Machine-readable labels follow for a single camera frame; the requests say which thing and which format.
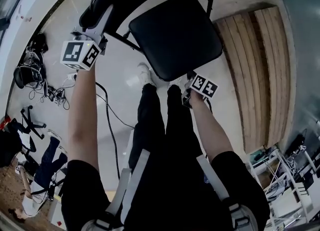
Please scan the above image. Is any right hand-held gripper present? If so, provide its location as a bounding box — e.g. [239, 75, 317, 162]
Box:
[181, 71, 219, 109]

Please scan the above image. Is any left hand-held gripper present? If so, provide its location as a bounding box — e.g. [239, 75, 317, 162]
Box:
[59, 4, 115, 72]

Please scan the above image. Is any black folding chair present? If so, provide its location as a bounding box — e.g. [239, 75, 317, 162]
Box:
[79, 0, 224, 83]

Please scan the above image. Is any person's right forearm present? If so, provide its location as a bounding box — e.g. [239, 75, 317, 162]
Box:
[189, 92, 235, 162]

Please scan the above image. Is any person's left forearm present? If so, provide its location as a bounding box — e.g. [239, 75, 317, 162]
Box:
[67, 67, 101, 167]

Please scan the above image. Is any black swivel office chair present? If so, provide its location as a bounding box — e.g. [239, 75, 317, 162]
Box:
[0, 104, 48, 168]

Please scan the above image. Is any person's right white shoe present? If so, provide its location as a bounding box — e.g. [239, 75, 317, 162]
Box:
[167, 76, 183, 89]

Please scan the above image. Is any wooden slat pallet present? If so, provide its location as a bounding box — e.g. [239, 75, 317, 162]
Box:
[212, 5, 293, 154]

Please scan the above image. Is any black bag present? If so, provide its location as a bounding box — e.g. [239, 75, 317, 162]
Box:
[32, 32, 49, 52]

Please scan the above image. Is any white window ledge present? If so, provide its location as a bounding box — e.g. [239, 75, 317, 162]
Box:
[0, 0, 73, 81]

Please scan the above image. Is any small white tool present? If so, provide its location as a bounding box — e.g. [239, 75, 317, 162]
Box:
[14, 4, 33, 23]

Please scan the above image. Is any person's black clothed body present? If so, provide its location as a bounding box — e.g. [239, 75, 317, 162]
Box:
[60, 83, 271, 231]

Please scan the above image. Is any black round bowl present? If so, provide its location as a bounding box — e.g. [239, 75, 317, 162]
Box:
[13, 66, 26, 90]

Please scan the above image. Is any white chest harness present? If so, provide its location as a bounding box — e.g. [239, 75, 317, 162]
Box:
[83, 149, 254, 231]

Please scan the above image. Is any white metal shelf rack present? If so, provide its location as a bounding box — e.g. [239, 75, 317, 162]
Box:
[246, 124, 320, 231]

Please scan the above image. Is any brown perforated board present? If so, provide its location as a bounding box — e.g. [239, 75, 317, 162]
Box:
[0, 164, 35, 228]

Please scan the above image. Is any white power cable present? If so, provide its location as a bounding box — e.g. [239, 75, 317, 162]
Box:
[66, 0, 79, 13]

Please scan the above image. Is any tangle of black cables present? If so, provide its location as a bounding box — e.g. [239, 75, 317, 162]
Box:
[27, 79, 71, 111]

